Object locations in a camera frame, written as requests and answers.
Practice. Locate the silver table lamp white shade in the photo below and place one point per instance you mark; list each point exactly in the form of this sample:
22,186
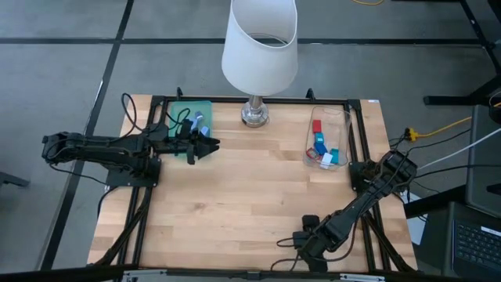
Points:
258,58

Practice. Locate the black laptop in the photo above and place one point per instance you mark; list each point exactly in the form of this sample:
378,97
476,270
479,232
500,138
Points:
475,244

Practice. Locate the grey computer box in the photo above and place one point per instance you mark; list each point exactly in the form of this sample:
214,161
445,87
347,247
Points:
485,156

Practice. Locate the translucent green plastic bin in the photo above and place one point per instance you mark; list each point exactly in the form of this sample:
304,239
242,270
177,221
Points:
174,109

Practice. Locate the black aluminium table frame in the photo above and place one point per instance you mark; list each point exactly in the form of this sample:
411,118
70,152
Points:
250,99

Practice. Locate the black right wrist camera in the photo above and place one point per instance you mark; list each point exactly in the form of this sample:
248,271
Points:
310,222

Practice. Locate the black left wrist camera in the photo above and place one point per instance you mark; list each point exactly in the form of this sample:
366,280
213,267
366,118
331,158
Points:
186,129

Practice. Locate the grey stand foot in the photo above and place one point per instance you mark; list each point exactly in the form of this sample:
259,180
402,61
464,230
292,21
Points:
11,179

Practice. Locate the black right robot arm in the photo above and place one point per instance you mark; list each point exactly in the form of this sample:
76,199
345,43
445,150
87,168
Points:
368,199

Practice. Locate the red digital timer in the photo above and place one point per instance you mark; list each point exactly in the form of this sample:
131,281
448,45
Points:
312,153
316,126

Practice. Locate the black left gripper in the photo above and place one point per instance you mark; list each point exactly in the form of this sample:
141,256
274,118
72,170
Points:
176,144

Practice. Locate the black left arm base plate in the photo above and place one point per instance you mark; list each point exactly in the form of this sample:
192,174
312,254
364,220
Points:
117,178

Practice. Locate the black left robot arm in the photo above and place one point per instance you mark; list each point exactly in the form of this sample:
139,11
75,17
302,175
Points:
98,147

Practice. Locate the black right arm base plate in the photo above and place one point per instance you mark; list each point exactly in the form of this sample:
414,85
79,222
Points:
358,176

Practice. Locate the dark blue digital timer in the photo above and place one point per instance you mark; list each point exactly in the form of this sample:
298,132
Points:
321,148

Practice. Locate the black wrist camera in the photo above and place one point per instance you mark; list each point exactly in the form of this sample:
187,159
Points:
186,129
310,222

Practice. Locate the black desk leg frame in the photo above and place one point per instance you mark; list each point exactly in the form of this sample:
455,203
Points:
462,100

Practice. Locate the black side table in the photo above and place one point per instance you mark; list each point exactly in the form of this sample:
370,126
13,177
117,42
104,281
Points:
434,235

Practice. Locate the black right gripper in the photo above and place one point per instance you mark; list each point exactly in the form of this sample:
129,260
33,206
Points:
325,237

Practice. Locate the black crossbar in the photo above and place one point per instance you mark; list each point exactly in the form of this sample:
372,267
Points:
78,275

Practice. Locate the clear plastic bin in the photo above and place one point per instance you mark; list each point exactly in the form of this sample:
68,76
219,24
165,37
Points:
336,125

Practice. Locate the silver bracket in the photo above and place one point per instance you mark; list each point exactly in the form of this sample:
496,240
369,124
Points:
145,273
360,277

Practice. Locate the white sheet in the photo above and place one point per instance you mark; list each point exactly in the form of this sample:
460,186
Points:
415,231

